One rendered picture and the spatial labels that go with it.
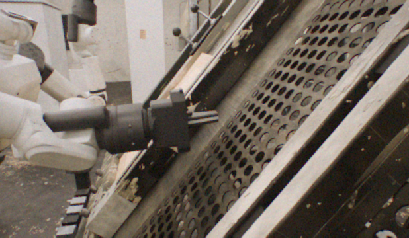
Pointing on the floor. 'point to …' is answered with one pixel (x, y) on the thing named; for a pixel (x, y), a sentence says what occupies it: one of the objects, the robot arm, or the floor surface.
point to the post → (83, 180)
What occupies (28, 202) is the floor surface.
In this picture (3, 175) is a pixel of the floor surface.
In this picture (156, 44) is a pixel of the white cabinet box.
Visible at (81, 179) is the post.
